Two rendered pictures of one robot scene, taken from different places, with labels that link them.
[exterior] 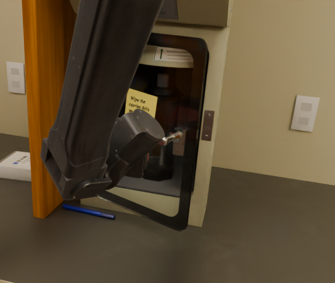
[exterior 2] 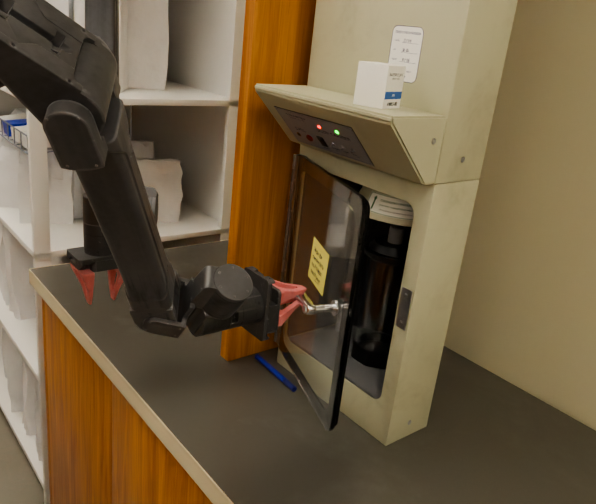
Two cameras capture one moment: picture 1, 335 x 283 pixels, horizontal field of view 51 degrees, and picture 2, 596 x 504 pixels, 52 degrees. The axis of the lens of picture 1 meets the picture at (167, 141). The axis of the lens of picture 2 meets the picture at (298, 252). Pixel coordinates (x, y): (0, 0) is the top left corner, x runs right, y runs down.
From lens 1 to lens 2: 54 cm
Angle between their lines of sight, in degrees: 36
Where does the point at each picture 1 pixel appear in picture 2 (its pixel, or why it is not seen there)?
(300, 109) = not seen: outside the picture
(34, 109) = (233, 238)
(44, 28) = (256, 153)
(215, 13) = (404, 167)
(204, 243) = (365, 463)
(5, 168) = not seen: hidden behind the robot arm
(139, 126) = (210, 281)
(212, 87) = (412, 259)
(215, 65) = (418, 231)
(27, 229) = (202, 365)
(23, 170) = not seen: hidden behind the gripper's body
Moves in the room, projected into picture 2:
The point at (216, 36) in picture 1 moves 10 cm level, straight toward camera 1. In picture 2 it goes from (422, 193) to (380, 200)
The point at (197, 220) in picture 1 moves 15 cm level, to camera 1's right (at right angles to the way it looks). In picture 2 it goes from (381, 434) to (459, 478)
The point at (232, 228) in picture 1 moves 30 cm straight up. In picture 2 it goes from (427, 467) to (463, 306)
